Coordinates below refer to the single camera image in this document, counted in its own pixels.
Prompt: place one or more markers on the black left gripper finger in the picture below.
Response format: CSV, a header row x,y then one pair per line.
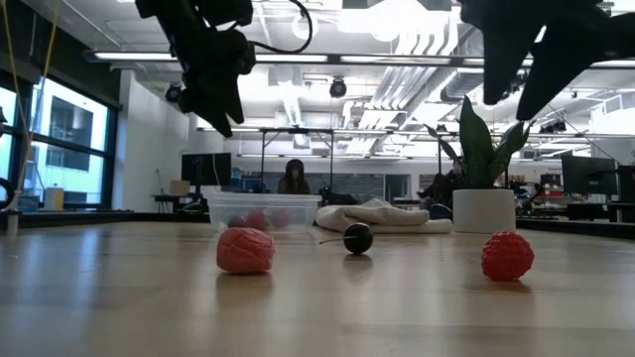
x,y
211,111
237,101

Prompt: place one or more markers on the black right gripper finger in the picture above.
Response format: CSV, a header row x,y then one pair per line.
x,y
503,64
555,74

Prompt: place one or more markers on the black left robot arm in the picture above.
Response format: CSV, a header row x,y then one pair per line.
x,y
198,12

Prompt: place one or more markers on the clear plastic tupperware container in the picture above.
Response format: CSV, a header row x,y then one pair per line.
x,y
263,203

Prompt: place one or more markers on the black ceiling spot lamp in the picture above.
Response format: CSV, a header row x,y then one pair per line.
x,y
174,93
338,88

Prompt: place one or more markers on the black monitor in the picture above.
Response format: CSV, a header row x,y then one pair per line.
x,y
588,174
206,169

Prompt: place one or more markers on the long ceiling light strip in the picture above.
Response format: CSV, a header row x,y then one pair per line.
x,y
149,56

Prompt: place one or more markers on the black metal stand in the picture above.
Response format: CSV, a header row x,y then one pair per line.
x,y
297,131

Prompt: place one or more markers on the cardboard box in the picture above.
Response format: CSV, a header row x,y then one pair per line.
x,y
179,187

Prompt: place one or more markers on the green artificial plant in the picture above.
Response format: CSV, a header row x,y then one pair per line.
x,y
476,149

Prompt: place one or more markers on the person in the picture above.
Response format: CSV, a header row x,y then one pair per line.
x,y
293,178
441,186

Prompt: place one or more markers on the pink raspberry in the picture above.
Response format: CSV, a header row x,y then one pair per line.
x,y
245,250

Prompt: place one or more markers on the large window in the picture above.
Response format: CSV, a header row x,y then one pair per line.
x,y
69,144

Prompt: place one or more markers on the white plant pot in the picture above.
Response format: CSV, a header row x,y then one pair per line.
x,y
483,210

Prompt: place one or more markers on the white bucket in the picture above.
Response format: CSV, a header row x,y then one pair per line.
x,y
53,198

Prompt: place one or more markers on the white folded towel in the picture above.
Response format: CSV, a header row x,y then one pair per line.
x,y
377,215

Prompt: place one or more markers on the dark cherry with stem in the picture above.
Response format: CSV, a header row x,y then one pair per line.
x,y
358,238

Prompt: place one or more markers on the red raspberry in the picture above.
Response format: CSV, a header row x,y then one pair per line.
x,y
507,255

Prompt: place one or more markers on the white post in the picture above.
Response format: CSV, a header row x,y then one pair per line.
x,y
12,218

